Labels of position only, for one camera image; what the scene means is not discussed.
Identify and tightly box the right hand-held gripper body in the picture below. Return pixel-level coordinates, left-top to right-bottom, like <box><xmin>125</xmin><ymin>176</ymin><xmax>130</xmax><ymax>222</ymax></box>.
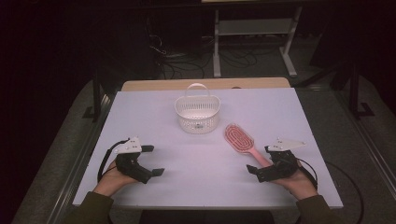
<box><xmin>256</xmin><ymin>137</ymin><xmax>307</xmax><ymax>183</ymax></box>

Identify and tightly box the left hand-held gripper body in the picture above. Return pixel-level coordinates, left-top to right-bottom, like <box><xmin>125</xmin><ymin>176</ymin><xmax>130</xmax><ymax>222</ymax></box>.
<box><xmin>114</xmin><ymin>135</ymin><xmax>154</xmax><ymax>185</ymax></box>

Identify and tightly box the pink hairbrush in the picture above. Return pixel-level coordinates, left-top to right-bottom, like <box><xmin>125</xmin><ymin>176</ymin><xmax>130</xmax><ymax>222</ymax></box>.
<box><xmin>223</xmin><ymin>122</ymin><xmax>274</xmax><ymax>168</ymax></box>

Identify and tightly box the white plastic basket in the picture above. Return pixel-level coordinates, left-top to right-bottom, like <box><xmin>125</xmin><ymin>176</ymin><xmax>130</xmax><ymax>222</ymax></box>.
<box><xmin>174</xmin><ymin>82</ymin><xmax>221</xmax><ymax>135</ymax></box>

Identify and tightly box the person's left hand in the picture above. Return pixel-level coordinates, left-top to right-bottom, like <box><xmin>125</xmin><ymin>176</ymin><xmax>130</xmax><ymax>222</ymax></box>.
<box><xmin>92</xmin><ymin>167</ymin><xmax>138</xmax><ymax>198</ymax></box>

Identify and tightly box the person's right hand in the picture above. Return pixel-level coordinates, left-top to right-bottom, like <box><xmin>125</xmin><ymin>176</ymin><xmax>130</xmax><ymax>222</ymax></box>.
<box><xmin>271</xmin><ymin>160</ymin><xmax>319</xmax><ymax>202</ymax></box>

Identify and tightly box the white board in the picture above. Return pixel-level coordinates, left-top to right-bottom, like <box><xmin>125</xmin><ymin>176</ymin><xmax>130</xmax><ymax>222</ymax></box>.
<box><xmin>72</xmin><ymin>87</ymin><xmax>344</xmax><ymax>210</ymax></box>

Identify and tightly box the wooden table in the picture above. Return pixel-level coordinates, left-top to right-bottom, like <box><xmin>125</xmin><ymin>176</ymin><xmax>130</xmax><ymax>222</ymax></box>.
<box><xmin>120</xmin><ymin>77</ymin><xmax>291</xmax><ymax>92</ymax></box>

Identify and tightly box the black metal stand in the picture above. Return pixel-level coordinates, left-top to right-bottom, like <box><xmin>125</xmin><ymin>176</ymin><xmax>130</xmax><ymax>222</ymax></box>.
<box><xmin>347</xmin><ymin>60</ymin><xmax>376</xmax><ymax>120</ymax></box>
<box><xmin>82</xmin><ymin>69</ymin><xmax>106</xmax><ymax>123</ymax></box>

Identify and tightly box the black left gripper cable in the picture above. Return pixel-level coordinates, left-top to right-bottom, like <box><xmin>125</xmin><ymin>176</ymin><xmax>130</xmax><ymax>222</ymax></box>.
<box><xmin>96</xmin><ymin>138</ymin><xmax>131</xmax><ymax>184</ymax></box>

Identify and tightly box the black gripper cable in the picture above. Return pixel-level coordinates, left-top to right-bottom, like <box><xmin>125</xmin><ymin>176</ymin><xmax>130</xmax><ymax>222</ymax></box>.
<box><xmin>96</xmin><ymin>138</ymin><xmax>131</xmax><ymax>184</ymax></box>
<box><xmin>296</xmin><ymin>157</ymin><xmax>319</xmax><ymax>191</ymax></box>

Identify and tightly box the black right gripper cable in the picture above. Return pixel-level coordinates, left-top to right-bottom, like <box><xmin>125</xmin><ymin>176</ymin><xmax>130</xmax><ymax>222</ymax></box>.
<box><xmin>296</xmin><ymin>157</ymin><xmax>319</xmax><ymax>191</ymax></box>

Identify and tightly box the metal rail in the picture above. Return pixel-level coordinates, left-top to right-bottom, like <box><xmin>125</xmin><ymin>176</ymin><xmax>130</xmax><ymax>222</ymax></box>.
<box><xmin>337</xmin><ymin>92</ymin><xmax>396</xmax><ymax>194</ymax></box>
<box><xmin>46</xmin><ymin>92</ymin><xmax>115</xmax><ymax>224</ymax></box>

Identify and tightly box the black cable on floor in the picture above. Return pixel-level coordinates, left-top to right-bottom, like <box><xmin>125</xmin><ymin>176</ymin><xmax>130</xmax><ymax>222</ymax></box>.
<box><xmin>324</xmin><ymin>161</ymin><xmax>365</xmax><ymax>224</ymax></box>

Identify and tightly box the tangle of black cables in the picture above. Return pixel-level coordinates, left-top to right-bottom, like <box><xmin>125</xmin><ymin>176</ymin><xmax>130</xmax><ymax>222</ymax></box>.
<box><xmin>144</xmin><ymin>15</ymin><xmax>208</xmax><ymax>80</ymax></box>

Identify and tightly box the white metal desk frame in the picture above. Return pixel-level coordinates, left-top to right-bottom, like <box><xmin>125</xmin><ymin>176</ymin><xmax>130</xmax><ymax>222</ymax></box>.
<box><xmin>212</xmin><ymin>5</ymin><xmax>304</xmax><ymax>78</ymax></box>

